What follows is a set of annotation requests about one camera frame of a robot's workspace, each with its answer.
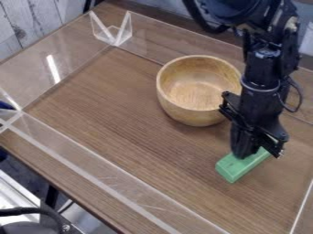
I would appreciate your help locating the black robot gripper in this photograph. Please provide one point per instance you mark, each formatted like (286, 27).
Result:
(253, 112)

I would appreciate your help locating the green rectangular block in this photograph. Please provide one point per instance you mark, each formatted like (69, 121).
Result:
(233, 168)

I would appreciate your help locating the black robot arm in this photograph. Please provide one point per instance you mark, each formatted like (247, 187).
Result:
(267, 23)

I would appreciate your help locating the light wooden bowl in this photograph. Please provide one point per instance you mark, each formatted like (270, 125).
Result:
(190, 83)

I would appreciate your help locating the clear acrylic enclosure wall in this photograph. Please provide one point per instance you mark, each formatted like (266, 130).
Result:
(89, 130)

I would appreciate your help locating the black metal bracket base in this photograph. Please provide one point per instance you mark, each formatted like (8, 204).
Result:
(68, 227)

